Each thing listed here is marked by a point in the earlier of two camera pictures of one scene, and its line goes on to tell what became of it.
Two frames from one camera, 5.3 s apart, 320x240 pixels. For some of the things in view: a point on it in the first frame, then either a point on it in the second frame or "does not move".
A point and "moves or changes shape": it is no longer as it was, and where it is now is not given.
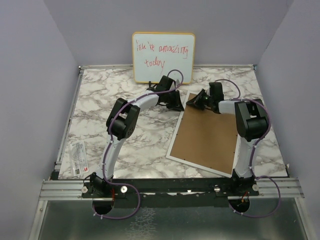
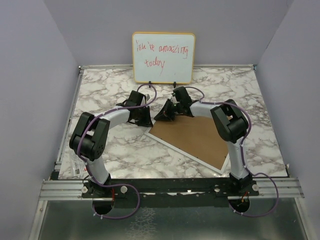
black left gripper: (176, 106) -> (147, 122)
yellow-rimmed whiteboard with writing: (155, 54) does not move
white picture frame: (205, 139) moves or changes shape
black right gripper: (197, 102) -> (164, 114)
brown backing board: (207, 138) moves or changes shape
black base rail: (169, 192) does not move
